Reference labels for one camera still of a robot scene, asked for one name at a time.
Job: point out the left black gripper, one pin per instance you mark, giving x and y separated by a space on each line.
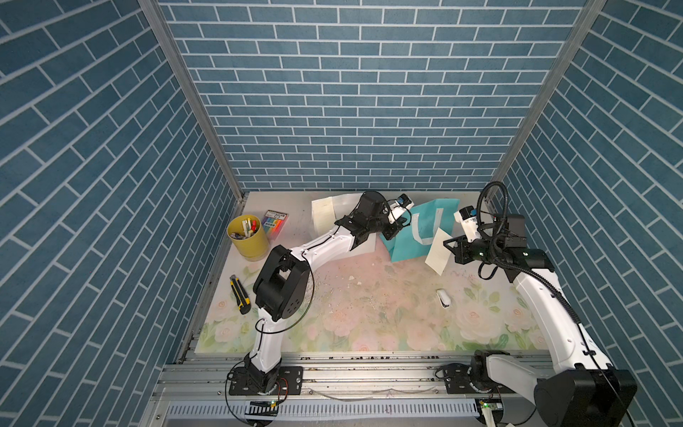
392 228

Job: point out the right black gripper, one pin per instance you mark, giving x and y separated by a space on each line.
459 249

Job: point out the teal paper bag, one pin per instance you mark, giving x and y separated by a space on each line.
415 240

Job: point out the short white receipt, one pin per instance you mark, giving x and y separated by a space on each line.
438 256

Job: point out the white stapler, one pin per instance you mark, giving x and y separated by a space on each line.
444 298

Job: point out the long white receipt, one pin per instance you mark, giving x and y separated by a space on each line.
322 215

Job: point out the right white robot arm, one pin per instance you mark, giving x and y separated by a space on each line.
583 388

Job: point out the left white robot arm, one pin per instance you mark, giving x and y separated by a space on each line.
282 283

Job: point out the colourful sticky notes pack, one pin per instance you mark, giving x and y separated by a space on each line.
273 222

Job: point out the yellow pen cup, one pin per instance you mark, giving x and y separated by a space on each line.
248 236

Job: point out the yellow black utility knife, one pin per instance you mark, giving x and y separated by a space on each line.
242 297

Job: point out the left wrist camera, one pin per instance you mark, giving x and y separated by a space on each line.
372 205

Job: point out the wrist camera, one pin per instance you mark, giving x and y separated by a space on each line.
511 231
372 205

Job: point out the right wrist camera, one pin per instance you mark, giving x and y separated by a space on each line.
511 231

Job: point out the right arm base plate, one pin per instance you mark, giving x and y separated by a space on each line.
457 380

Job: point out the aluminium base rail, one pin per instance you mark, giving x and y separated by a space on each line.
338 387

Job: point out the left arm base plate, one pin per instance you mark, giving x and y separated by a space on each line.
252 382

